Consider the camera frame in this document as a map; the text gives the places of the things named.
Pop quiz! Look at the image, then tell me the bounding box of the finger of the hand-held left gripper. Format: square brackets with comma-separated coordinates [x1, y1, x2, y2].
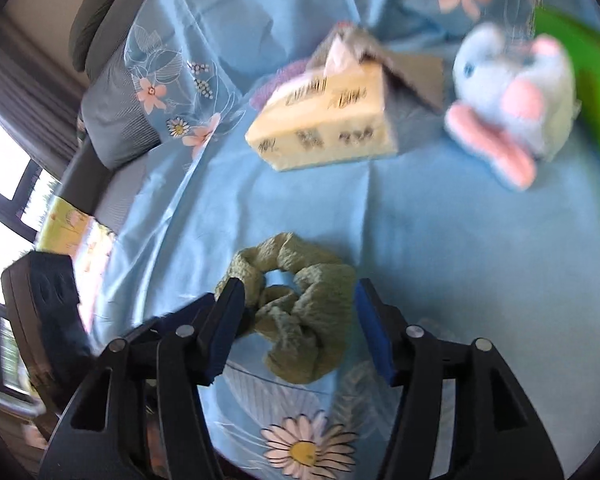
[125, 294, 217, 343]

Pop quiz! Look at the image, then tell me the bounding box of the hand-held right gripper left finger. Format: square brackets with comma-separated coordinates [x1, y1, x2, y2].
[39, 277, 246, 480]

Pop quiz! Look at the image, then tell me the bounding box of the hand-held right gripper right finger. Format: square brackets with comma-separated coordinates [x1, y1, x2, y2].
[352, 277, 566, 480]

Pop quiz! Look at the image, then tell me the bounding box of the green crinkled cloth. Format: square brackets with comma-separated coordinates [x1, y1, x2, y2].
[214, 232, 357, 386]

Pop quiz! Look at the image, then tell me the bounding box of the plush bunny toy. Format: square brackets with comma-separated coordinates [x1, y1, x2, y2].
[444, 24, 581, 191]

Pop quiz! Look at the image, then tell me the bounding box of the green box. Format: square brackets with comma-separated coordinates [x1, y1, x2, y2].
[532, 5, 600, 186]

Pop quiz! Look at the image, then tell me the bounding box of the yellow floral cloth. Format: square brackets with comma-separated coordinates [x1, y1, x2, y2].
[35, 195, 118, 321]

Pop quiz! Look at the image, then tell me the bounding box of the blue floral bedsheet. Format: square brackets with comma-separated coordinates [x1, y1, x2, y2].
[77, 0, 600, 480]

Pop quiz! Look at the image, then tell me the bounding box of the grey pillow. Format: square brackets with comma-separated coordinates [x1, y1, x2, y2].
[80, 52, 161, 171]

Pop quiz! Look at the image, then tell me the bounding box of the grey curtain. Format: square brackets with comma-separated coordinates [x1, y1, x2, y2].
[0, 15, 83, 178]

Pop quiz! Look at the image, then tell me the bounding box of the cream tissue pack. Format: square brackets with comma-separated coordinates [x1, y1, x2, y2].
[244, 35, 399, 173]

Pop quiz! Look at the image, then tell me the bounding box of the grey sofa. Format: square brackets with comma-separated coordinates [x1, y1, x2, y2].
[55, 0, 181, 233]

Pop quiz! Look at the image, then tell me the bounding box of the window frame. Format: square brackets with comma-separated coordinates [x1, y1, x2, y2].
[0, 105, 61, 401]

